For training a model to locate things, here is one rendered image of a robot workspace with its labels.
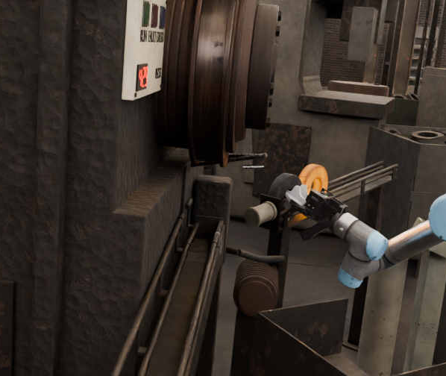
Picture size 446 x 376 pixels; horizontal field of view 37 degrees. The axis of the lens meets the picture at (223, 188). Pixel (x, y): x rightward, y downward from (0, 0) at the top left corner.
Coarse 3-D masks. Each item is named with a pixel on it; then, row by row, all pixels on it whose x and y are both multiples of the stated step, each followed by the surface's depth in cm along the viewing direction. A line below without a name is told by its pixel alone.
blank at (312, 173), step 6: (306, 168) 216; (312, 168) 215; (318, 168) 218; (300, 174) 215; (306, 174) 214; (312, 174) 215; (318, 174) 218; (324, 174) 221; (306, 180) 213; (312, 180) 216; (318, 180) 220; (324, 180) 222; (318, 186) 222; (324, 186) 223
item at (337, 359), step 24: (264, 312) 114; (288, 312) 117; (312, 312) 120; (336, 312) 123; (264, 336) 112; (288, 336) 106; (312, 336) 122; (336, 336) 125; (264, 360) 113; (288, 360) 107; (312, 360) 101; (336, 360) 124
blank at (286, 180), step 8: (280, 176) 205; (288, 176) 205; (296, 176) 208; (272, 184) 204; (280, 184) 202; (288, 184) 205; (296, 184) 209; (272, 192) 203; (280, 192) 203; (280, 208) 205; (280, 216) 206
